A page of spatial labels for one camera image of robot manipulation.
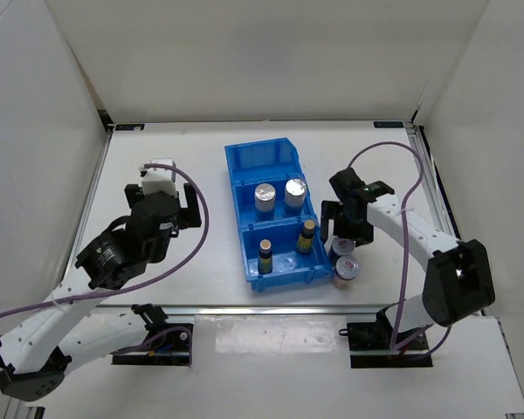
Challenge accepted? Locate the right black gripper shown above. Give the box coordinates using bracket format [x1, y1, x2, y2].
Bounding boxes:
[320, 201, 374, 248]

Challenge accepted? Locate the red-lid spice jar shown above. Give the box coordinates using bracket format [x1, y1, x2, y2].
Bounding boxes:
[328, 237, 355, 265]
[333, 256, 359, 289]

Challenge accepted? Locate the small amber bottle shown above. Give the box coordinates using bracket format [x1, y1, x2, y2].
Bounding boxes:
[296, 219, 316, 254]
[258, 239, 272, 275]

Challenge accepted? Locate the silver-lid spice jar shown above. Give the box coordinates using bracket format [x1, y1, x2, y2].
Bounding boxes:
[254, 183, 276, 221]
[284, 178, 307, 216]

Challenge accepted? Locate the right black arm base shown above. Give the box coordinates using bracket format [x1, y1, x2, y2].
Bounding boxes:
[338, 311, 433, 369]

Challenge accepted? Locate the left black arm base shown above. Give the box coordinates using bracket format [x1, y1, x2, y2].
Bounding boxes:
[111, 304, 194, 367]

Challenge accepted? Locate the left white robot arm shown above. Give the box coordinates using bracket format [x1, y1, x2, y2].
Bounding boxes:
[0, 182, 209, 402]

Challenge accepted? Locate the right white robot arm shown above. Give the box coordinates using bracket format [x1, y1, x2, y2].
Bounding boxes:
[320, 168, 495, 350]

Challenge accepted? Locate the blue three-compartment plastic bin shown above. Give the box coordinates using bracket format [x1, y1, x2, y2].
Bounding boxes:
[224, 138, 333, 292]

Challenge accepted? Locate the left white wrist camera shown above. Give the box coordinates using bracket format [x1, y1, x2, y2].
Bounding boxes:
[140, 167, 178, 197]

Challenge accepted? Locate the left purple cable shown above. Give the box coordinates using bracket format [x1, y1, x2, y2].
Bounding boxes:
[0, 161, 210, 376]

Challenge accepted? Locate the purple cable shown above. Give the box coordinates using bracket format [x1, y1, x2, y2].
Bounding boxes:
[0, 161, 210, 376]
[347, 141, 453, 361]

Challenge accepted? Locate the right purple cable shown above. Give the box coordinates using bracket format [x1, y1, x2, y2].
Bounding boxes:
[347, 141, 453, 361]

